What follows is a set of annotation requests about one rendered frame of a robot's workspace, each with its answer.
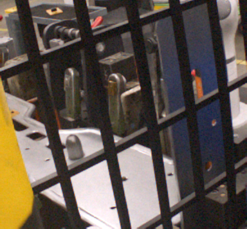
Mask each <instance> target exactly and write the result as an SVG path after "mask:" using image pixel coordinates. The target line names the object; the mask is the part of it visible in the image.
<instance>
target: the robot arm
mask: <svg viewBox="0 0 247 229"><path fill-rule="evenodd" d="M217 8H218V14H219V18H220V25H221V28H222V30H223V39H224V49H225V55H226V66H227V72H228V82H230V81H232V80H233V79H235V78H237V77H238V76H237V61H236V53H235V43H234V38H235V33H236V31H237V23H238V19H239V16H238V7H237V2H236V0H217ZM230 99H231V110H232V121H233V129H236V128H238V127H240V126H242V125H244V124H245V123H247V105H246V104H244V103H242V102H240V98H239V88H237V89H236V90H234V91H232V92H231V93H230Z"/></svg>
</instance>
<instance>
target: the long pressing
mask: <svg viewBox="0 0 247 229"><path fill-rule="evenodd" d="M5 96H6V100H7V103H8V107H9V110H12V109H13V110H16V111H18V112H19V113H20V114H19V115H16V116H14V117H12V120H15V121H16V122H19V123H20V124H23V125H25V126H27V127H29V128H28V129H25V130H23V131H20V132H17V131H15V134H16V137H17V142H18V144H19V146H20V150H21V154H22V157H23V161H24V165H25V168H26V172H27V175H28V177H29V180H30V183H33V182H35V181H37V180H38V179H41V178H43V177H44V176H48V175H50V174H52V173H54V172H56V168H55V163H54V160H53V158H52V155H51V151H50V149H48V148H47V146H49V142H48V137H47V134H46V129H45V126H44V124H43V123H40V122H38V121H36V120H34V119H33V117H34V115H35V113H36V108H35V106H34V105H33V104H31V103H28V102H27V101H25V100H23V99H20V98H18V97H16V96H13V95H11V94H9V93H7V92H5ZM32 133H41V134H43V135H45V136H46V137H47V138H43V139H41V140H39V141H34V140H33V139H31V138H29V137H27V136H28V135H30V134H32ZM70 134H76V135H77V136H78V137H79V138H80V141H81V143H82V148H83V151H84V157H83V158H85V157H86V156H89V155H90V154H92V153H94V152H96V151H99V150H101V149H103V148H104V146H103V142H102V136H101V133H100V129H98V128H96V127H86V128H79V129H68V130H59V135H60V140H61V143H62V145H63V146H65V141H66V137H67V136H68V135H70ZM27 148H29V149H28V150H25V149H27ZM63 151H64V154H65V157H66V162H67V165H71V164H72V163H74V162H76V161H78V160H70V159H69V157H68V152H67V149H63ZM162 155H163V161H164V166H165V176H166V180H167V190H168V195H169V201H170V202H169V205H170V207H171V206H173V205H175V204H176V203H178V197H177V194H178V193H177V189H176V182H175V174H174V167H173V159H172V157H171V156H166V155H164V154H162ZM117 156H118V162H119V166H120V171H121V175H122V177H123V176H125V177H126V179H127V181H123V189H124V193H125V198H126V202H127V207H128V211H129V216H130V222H131V228H132V229H136V228H138V227H139V226H141V225H142V224H144V223H146V222H147V221H149V220H151V219H153V218H154V217H156V216H157V215H159V214H160V206H159V202H158V192H157V188H156V182H155V178H154V177H155V174H154V168H153V164H152V157H151V149H150V148H148V147H145V146H141V145H139V144H136V145H133V146H132V147H129V148H128V149H126V150H124V151H122V152H120V153H118V154H117ZM47 159H49V160H48V161H46V160H47ZM81 159H82V158H81ZM81 159H79V160H81ZM169 174H173V175H171V176H168V175H169ZM71 183H72V186H73V190H74V193H75V198H76V201H77V203H78V208H79V211H80V215H81V219H82V221H83V222H85V223H86V224H87V225H89V226H97V227H99V228H101V229H121V226H120V222H119V218H118V214H117V210H116V208H114V209H110V208H111V207H115V206H116V205H115V201H114V196H113V190H112V188H111V185H112V184H111V178H110V175H109V170H108V166H107V161H106V160H105V161H103V162H101V163H99V164H97V165H95V166H93V167H91V168H89V169H87V170H85V171H84V172H80V173H78V174H76V175H74V176H72V177H71ZM39 194H41V195H42V196H44V197H45V198H47V199H48V200H50V201H52V202H54V203H55V204H56V205H58V206H59V207H61V208H62V209H64V210H65V211H66V212H68V211H67V208H66V204H65V200H64V196H63V195H62V191H61V188H60V183H58V184H56V185H54V186H52V187H50V188H49V189H47V190H44V191H42V192H40V193H39ZM171 218H172V224H173V225H174V226H175V227H177V226H178V225H180V224H181V221H180V219H181V218H180V214H178V215H175V216H174V217H171Z"/></svg>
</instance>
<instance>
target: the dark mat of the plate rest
mask: <svg viewBox="0 0 247 229"><path fill-rule="evenodd" d="M55 7H56V8H58V9H59V10H61V11H62V13H60V14H55V15H50V14H49V13H48V12H46V10H50V8H55ZM30 11H31V14H32V17H43V18H48V19H56V20H64V19H69V20H72V19H75V18H77V17H76V13H75V7H72V6H61V5H49V4H46V5H39V6H35V7H33V8H30ZM95 11H98V10H95V9H89V8H88V12H89V14H90V13H92V12H95Z"/></svg>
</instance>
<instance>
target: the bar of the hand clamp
mask: <svg viewBox="0 0 247 229"><path fill-rule="evenodd" d="M144 43H145V51H146V52H147V53H148V54H151V53H153V61H154V77H155V92H156V98H155V108H156V116H157V120H159V119H161V116H160V114H161V113H162V112H163V110H164V108H165V104H164V96H163V88H162V83H161V79H163V72H162V67H161V62H160V56H159V51H158V44H157V40H156V36H155V35H153V36H152V38H146V39H145V40H144Z"/></svg>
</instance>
